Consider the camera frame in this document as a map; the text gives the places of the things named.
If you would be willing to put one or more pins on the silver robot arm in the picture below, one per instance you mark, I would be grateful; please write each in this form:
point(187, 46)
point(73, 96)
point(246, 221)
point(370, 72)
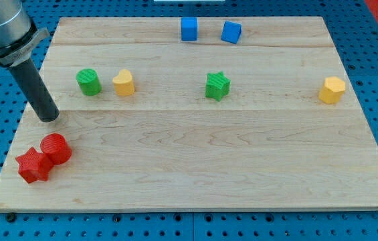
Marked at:
point(18, 33)

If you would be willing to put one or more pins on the green star block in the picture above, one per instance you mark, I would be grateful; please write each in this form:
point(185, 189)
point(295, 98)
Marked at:
point(217, 86)

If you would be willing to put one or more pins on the blue triangle block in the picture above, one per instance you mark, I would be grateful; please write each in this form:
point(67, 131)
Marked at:
point(231, 32)

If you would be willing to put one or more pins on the red star block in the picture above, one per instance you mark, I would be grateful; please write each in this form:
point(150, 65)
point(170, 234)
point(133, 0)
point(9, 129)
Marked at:
point(34, 166)

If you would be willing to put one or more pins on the wooden board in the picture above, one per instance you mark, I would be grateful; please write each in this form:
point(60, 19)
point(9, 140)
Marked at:
point(270, 145)

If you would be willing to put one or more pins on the yellow heart block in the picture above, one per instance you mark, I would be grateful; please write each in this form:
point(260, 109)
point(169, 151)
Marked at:
point(123, 83)

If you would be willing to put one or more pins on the blue cube block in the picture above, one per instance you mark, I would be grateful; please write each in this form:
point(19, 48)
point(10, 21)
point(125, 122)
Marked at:
point(189, 29)

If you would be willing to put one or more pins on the green cylinder block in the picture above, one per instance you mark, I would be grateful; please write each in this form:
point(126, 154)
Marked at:
point(88, 82)

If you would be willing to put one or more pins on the red cylinder block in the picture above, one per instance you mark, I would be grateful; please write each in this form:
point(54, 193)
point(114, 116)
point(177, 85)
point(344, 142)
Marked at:
point(56, 148)

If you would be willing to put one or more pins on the yellow hexagon block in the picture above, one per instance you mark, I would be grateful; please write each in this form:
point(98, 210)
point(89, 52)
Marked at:
point(332, 90)

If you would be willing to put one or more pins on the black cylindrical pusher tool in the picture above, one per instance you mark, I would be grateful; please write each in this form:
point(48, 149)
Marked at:
point(32, 86)

